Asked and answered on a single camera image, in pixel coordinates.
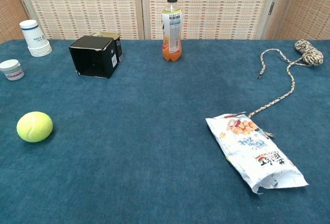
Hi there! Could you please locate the brown woven screen panel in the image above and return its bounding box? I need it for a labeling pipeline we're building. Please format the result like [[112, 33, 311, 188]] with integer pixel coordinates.
[[0, 0, 30, 45], [262, 0, 330, 41]]

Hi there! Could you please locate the blue table cloth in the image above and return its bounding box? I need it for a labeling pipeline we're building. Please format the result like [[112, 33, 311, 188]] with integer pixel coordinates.
[[0, 38, 330, 224]]

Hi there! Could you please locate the light woven screen panel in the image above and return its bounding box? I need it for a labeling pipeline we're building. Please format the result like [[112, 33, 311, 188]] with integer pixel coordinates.
[[11, 0, 145, 41], [140, 0, 283, 41]]

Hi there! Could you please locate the black cardboard box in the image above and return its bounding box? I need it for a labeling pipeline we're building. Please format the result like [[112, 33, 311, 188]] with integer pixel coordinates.
[[68, 35, 122, 79]]

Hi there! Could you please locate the white snack bag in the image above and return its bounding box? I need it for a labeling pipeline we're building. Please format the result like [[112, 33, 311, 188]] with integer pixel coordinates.
[[205, 111, 309, 195]]

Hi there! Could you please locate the gold rectangular tin can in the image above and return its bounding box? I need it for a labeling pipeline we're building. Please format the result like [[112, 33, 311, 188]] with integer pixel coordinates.
[[92, 31, 125, 64]]

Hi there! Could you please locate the orange juice plastic bottle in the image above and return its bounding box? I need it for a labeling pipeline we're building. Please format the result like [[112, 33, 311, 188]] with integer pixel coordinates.
[[161, 0, 183, 63]]

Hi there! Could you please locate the beige braided rope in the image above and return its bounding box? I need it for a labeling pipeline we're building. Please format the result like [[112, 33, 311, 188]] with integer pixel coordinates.
[[247, 39, 324, 139]]

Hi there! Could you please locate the small white plastic jar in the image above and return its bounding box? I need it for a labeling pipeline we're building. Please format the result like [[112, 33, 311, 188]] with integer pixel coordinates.
[[0, 59, 25, 81]]

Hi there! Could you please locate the yellow tennis ball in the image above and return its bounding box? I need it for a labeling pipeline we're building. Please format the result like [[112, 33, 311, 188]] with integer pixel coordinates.
[[16, 111, 54, 143]]

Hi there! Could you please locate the large white bottle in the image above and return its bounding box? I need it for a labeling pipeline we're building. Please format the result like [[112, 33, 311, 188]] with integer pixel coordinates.
[[19, 19, 53, 58]]

